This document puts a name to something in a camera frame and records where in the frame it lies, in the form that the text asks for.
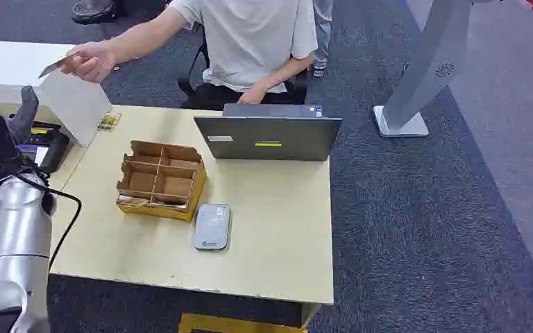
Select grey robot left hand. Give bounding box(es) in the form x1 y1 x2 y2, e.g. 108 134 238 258
8 85 40 146

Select grey kiosk stand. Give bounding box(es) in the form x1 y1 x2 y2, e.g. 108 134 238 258
373 0 474 138

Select person's right hand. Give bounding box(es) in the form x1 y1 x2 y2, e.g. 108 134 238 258
60 41 117 84

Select grey laptop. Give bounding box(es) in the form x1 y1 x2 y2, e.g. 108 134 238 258
194 103 342 162

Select standing person's legs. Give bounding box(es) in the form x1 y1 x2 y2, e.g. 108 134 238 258
312 0 335 78

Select white cabinet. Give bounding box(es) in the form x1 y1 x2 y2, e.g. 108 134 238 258
0 40 112 147

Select black stool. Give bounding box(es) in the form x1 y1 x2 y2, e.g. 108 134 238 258
70 0 123 72

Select person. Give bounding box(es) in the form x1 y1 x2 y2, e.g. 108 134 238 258
60 0 319 111

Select cards in wooden box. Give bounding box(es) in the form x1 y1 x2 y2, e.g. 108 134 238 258
150 201 188 212
117 195 150 208

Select person's left hand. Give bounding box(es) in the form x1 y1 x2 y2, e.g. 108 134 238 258
237 83 270 105

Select black payment terminal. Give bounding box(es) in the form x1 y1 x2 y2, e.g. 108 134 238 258
18 121 71 175

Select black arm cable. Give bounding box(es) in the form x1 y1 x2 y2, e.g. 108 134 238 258
0 156 83 272

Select grey card reader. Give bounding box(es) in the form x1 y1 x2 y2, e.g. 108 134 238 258
192 203 232 251

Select small printed card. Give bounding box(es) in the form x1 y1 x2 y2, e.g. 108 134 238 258
97 112 122 133

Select wooden card box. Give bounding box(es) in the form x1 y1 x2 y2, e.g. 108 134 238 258
116 139 208 223

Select yellow floor tape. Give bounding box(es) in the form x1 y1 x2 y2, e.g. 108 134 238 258
178 312 309 333

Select pale card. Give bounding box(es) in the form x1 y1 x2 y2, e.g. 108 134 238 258
37 51 80 79

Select black office chair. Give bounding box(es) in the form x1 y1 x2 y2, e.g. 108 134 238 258
177 25 310 105

